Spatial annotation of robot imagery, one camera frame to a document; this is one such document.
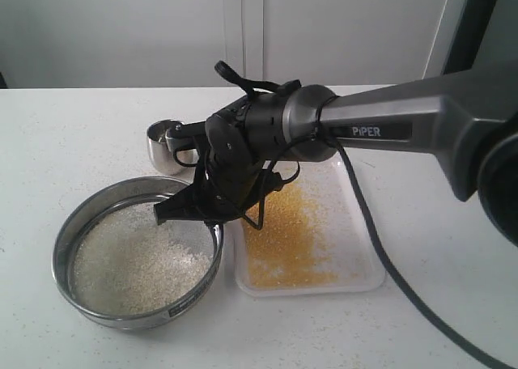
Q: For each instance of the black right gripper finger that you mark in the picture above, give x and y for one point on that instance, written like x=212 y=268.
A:
x=180 y=206

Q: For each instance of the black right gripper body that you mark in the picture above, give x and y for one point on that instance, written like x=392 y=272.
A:
x=232 y=179

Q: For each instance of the stainless steel cup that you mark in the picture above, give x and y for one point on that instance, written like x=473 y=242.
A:
x=160 y=156

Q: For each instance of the grain mixture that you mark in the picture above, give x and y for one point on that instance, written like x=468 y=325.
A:
x=128 y=265

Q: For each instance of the round steel mesh sieve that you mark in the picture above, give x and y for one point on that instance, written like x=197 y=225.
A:
x=147 y=189

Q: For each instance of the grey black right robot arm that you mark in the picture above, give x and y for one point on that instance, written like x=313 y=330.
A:
x=467 y=120

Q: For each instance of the fine yellow sieved grains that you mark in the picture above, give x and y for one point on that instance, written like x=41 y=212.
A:
x=289 y=251

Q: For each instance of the white plastic tray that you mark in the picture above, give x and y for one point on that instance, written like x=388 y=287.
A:
x=353 y=257

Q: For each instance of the white cabinet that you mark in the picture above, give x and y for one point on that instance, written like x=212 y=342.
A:
x=175 y=43

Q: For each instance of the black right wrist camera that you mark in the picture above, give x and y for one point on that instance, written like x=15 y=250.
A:
x=185 y=137

